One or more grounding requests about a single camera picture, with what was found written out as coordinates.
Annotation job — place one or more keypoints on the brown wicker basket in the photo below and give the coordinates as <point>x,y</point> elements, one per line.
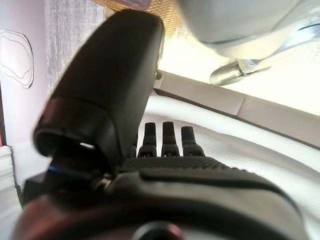
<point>170,17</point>

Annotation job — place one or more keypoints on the white pleated curtain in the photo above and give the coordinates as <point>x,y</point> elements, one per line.
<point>7,187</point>

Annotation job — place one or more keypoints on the white outlined floor mat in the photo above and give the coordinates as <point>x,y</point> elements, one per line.
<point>15,57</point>

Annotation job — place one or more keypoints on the large grey bed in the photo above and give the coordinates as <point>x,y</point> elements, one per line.
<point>212,97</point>
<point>250,162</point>

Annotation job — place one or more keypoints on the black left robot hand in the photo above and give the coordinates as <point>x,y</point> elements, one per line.
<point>112,75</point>

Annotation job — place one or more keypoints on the grey striped area rug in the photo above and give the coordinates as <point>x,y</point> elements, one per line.
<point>65,37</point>

